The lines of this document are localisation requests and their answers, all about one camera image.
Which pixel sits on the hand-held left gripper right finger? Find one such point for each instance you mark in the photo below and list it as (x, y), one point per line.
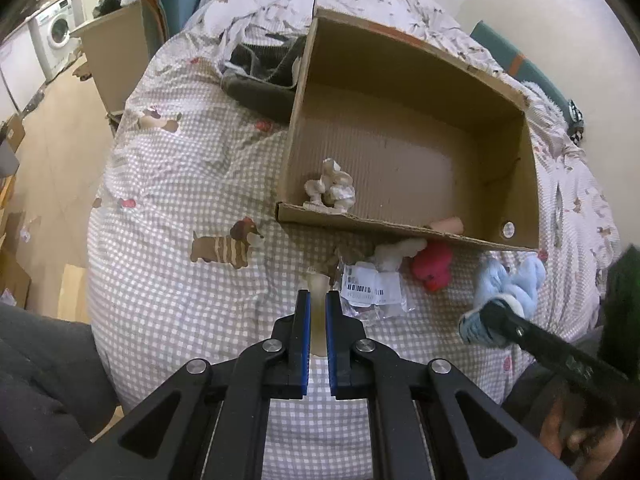
(332, 340)

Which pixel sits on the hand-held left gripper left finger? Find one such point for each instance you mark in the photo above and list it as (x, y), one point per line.
(303, 340)

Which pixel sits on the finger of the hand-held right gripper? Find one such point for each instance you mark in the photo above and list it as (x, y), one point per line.
(520, 331)

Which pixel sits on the cream soft toy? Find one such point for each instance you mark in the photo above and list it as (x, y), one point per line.
(317, 310)

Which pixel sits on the light blue plush toy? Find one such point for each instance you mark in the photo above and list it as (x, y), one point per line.
(510, 285)

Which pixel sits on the brown cardboard box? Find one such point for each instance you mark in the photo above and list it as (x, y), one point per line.
(400, 150)

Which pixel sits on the pink soft toy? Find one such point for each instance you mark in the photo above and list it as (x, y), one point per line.
(448, 225)

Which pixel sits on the person's right hand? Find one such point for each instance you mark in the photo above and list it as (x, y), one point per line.
(582, 435)

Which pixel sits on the clear plastic bag with label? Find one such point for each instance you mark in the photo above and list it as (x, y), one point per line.
(372, 290)

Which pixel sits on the white fluffy plush toy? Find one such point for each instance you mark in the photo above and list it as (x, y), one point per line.
(395, 255)

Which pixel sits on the red plush toy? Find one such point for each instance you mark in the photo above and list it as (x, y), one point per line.
(434, 267)

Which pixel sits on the checked dog print blanket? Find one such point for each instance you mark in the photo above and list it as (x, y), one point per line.
(200, 185)

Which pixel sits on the black white checked cloth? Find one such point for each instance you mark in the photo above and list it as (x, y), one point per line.
(576, 122)

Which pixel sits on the flat cardboard piece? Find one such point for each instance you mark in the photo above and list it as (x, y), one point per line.
(74, 290)

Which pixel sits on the dark grey cloth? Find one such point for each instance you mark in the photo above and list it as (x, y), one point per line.
(260, 90)

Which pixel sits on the teal pillow with orange stripe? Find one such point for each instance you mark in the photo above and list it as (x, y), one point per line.
(520, 67)

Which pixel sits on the person's grey trousers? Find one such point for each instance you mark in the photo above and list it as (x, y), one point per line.
(45, 395)

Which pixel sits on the beige cabinet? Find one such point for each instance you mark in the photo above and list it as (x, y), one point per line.
(117, 55)

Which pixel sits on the white washing machine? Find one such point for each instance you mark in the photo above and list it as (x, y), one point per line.
(56, 30)

